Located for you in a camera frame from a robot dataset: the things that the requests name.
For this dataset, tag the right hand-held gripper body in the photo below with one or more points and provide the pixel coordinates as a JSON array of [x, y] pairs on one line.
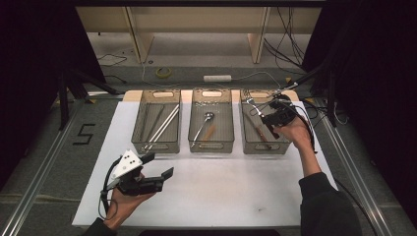
[[285, 113]]

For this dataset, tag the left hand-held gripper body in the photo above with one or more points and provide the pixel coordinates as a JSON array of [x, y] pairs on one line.
[[128, 164]]

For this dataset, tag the clear grey plastic bin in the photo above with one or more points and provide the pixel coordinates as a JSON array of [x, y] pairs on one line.
[[252, 137], [154, 98], [219, 128]]

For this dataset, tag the silver metal chopstick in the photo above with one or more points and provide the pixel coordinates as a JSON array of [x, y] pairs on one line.
[[154, 125], [157, 120]]

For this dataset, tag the white chopstick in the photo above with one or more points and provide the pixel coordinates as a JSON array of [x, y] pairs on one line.
[[167, 127], [164, 126]]

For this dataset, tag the person's right hand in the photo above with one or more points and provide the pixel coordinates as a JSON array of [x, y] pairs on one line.
[[298, 134]]

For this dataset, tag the person's left hand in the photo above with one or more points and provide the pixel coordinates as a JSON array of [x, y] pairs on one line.
[[123, 209]]

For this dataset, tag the black tripod stand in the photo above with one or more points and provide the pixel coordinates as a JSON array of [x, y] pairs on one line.
[[63, 98], [331, 98]]

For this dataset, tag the white table board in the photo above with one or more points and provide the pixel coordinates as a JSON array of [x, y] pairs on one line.
[[213, 196]]

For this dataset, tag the white power strip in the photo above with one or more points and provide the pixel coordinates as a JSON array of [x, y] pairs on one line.
[[217, 78]]

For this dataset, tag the yellow tape roll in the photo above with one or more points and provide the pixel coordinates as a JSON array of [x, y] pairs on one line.
[[157, 72]]

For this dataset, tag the black curtain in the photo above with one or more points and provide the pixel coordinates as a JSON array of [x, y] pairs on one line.
[[377, 82], [29, 65]]

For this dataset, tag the beige wooden shelf unit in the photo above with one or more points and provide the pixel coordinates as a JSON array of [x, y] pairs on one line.
[[196, 19]]

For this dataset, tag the aluminium floor rail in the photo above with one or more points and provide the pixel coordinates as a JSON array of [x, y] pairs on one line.
[[32, 187], [360, 187]]

